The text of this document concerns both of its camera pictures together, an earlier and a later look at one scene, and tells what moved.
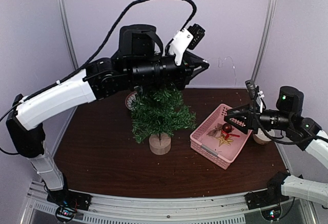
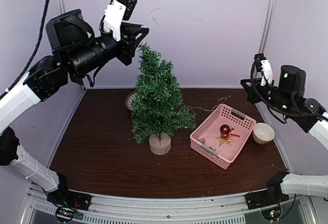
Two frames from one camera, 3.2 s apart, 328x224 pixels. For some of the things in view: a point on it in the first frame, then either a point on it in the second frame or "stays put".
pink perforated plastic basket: [216, 139] stays put
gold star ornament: [224, 141] stays put
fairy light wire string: [220, 64] -> [218, 25]
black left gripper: [180, 81] -> [129, 31]
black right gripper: [248, 113] -> [251, 97]
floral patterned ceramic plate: [129, 99] stays put
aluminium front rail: [229, 209] stays put
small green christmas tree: [157, 115] stays put
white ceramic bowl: [261, 138] stays put
